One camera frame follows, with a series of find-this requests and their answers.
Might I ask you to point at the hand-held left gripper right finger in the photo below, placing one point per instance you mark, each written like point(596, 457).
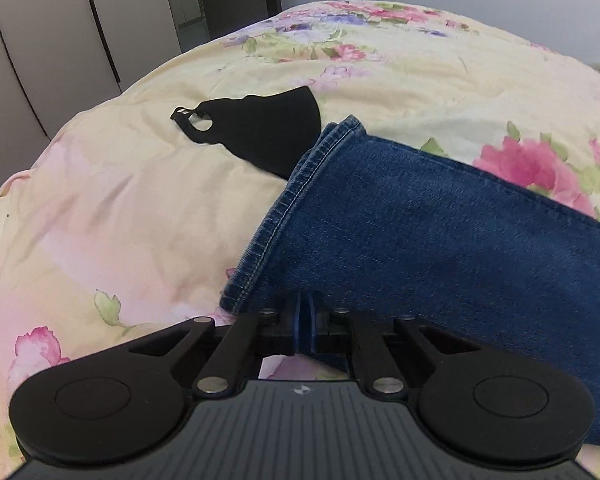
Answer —
point(307, 327)

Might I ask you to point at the floral yellow blanket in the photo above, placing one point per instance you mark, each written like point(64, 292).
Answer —
point(130, 220)

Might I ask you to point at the blue denim pants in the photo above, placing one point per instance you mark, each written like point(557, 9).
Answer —
point(410, 225)

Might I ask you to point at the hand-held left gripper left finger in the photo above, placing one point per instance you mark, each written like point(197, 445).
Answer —
point(294, 327)

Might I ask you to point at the black face mask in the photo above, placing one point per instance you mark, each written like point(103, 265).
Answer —
point(265, 125)

